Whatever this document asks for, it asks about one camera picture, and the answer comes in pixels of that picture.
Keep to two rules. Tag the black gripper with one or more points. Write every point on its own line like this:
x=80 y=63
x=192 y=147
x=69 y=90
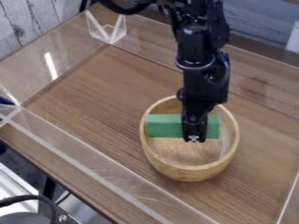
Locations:
x=205 y=90

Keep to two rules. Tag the green rectangular block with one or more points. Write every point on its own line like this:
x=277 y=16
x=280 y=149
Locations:
x=168 y=126

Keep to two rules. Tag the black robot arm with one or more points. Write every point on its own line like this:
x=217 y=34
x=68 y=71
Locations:
x=201 y=30

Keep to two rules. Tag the brown wooden bowl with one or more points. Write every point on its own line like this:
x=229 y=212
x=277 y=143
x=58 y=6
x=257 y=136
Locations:
x=190 y=162

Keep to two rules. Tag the clear acrylic tray walls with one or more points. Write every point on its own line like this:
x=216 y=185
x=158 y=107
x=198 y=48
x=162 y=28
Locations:
x=81 y=93

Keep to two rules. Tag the white object at right edge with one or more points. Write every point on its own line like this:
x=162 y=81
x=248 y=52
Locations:
x=293 y=43

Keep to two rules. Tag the black metal bracket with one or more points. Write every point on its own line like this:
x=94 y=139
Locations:
x=53 y=214

